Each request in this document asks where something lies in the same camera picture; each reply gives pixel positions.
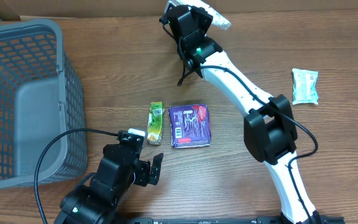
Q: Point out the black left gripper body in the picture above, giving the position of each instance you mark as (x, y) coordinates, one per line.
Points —
(142, 174)

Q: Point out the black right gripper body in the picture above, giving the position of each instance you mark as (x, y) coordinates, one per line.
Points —
(204, 21)

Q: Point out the white tube gold cap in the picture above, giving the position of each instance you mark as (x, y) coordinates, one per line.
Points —
(218, 19)

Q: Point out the green yellow snack packet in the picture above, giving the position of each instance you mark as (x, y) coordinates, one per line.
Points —
(155, 123)

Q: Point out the purple Carefree pad packet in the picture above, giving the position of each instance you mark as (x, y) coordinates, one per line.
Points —
(190, 126)

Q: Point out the teal tissue packet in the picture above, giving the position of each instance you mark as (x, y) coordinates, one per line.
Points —
(304, 86)

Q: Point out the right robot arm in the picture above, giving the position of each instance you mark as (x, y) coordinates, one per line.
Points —
(269, 127)

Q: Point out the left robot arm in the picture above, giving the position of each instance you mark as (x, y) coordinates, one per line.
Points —
(94, 200)

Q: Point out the grey plastic shopping basket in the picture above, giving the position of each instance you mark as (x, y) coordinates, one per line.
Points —
(42, 113)

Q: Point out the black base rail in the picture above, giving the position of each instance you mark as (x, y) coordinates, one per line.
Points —
(258, 220)

